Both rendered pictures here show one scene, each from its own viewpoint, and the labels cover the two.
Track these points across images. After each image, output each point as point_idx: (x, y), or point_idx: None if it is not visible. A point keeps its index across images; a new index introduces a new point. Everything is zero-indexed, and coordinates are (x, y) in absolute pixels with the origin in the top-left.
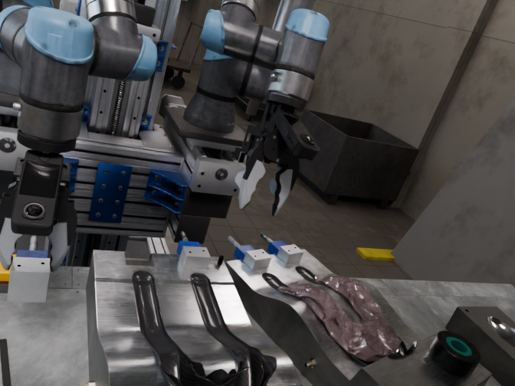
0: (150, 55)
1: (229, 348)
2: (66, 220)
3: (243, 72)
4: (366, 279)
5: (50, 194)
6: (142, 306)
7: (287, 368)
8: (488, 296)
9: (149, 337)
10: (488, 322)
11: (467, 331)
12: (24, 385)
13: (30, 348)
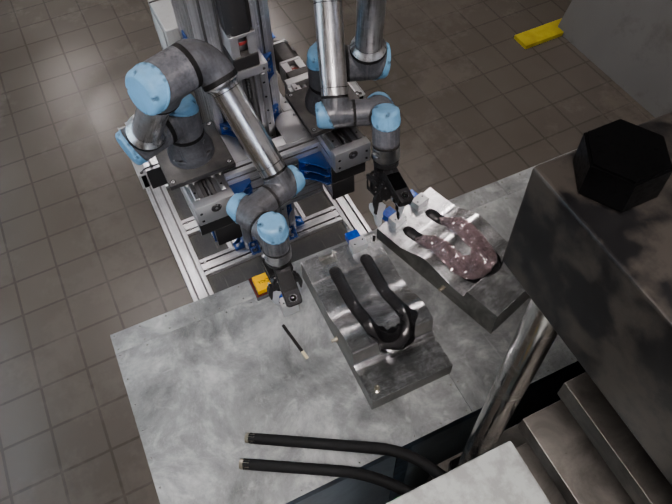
0: (301, 182)
1: (393, 306)
2: (297, 281)
3: None
4: (485, 186)
5: (294, 286)
6: (342, 291)
7: (424, 311)
8: None
9: (353, 310)
10: None
11: None
12: (305, 343)
13: (296, 324)
